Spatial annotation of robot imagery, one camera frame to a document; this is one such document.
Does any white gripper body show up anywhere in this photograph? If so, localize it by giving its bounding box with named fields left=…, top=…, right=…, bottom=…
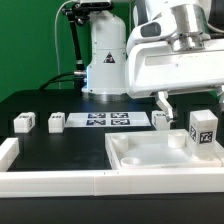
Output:
left=125, top=41, right=224, bottom=98

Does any black cable bundle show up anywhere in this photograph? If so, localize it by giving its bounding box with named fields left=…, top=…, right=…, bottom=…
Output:
left=38, top=71, right=88, bottom=92

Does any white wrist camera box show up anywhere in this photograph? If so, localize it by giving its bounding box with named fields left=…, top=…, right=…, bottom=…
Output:
left=126, top=13, right=177, bottom=53

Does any white left fence bar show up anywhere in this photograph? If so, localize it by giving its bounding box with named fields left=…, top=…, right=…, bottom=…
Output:
left=0, top=138, right=19, bottom=172

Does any white square table top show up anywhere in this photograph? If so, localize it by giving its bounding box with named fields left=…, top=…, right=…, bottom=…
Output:
left=105, top=129, right=224, bottom=170

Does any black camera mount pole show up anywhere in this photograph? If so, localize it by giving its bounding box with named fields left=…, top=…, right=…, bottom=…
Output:
left=62, top=4, right=89, bottom=75

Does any white marker sheet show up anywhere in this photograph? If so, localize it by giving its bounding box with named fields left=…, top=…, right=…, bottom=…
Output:
left=66, top=112, right=151, bottom=127

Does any white fence bar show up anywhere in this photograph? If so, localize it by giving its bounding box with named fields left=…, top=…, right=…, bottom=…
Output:
left=0, top=168, right=224, bottom=198
left=0, top=138, right=19, bottom=172

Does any white front fence bar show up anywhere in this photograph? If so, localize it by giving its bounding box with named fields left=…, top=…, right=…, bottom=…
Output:
left=0, top=168, right=224, bottom=198

